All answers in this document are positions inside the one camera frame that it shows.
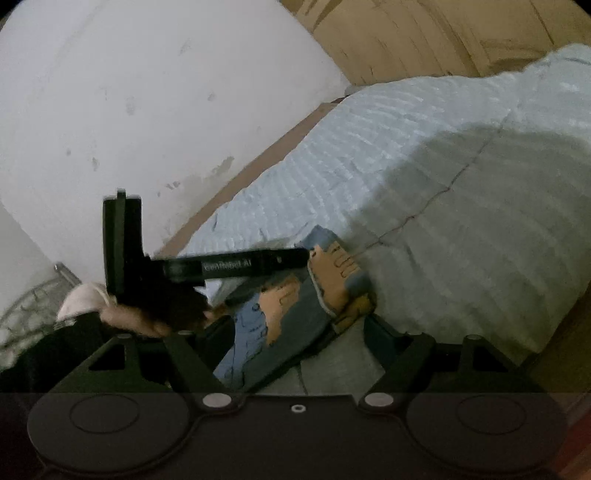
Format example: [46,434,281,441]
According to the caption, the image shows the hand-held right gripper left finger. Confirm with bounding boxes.
[46,318,245,414]

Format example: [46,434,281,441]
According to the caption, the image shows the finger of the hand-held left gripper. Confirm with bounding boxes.
[277,247,309,270]

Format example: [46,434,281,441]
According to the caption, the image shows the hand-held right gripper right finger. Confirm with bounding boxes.
[358,318,548,414]

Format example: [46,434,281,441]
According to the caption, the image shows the blue pants with orange print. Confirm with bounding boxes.
[212,225,377,386]

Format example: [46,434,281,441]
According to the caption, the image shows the person's left forearm dark sleeve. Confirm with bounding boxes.
[0,316,114,393]

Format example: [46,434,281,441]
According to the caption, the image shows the person's left hand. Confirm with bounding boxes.
[102,302,232,339]

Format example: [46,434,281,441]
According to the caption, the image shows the cream puffy comforter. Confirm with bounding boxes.
[56,283,117,320]

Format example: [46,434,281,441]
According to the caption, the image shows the wooden bed board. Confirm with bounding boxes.
[157,99,591,416]

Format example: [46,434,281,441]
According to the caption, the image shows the metal scrollwork bed headboard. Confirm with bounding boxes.
[0,262,81,347]

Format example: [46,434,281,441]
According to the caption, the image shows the light blue ribbed quilt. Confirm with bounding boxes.
[178,44,591,398]

